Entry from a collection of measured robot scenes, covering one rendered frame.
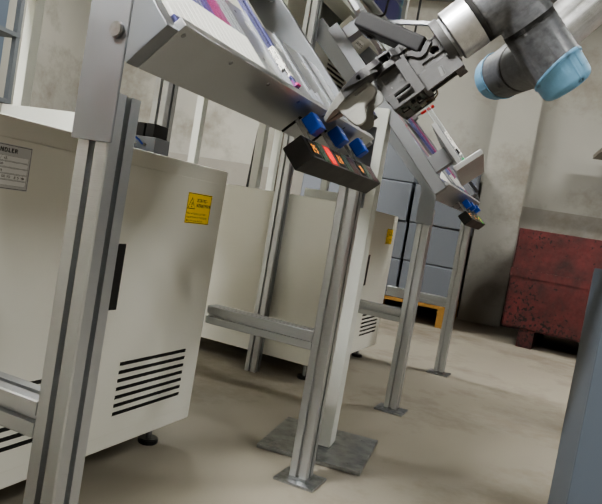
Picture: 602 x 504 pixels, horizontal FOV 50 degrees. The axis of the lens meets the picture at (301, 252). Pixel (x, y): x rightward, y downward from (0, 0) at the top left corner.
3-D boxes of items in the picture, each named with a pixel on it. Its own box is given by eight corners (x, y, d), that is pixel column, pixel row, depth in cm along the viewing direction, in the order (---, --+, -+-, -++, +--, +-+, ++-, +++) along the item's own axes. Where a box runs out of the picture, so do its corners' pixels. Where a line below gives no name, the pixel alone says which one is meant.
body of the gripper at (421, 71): (389, 112, 91) (463, 59, 87) (359, 65, 93) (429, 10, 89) (403, 123, 98) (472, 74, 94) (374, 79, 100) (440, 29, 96)
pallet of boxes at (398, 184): (456, 318, 478) (484, 167, 472) (449, 330, 405) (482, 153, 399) (311, 288, 510) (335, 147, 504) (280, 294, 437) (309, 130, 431)
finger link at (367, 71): (341, 96, 93) (392, 57, 90) (336, 87, 93) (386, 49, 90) (352, 103, 97) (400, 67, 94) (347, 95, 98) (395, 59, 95)
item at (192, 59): (345, 160, 129) (374, 139, 127) (137, 68, 69) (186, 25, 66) (342, 155, 129) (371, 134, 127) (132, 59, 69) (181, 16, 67)
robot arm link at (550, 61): (563, 81, 98) (524, 20, 96) (608, 65, 87) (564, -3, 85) (523, 111, 97) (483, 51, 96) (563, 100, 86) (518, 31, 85)
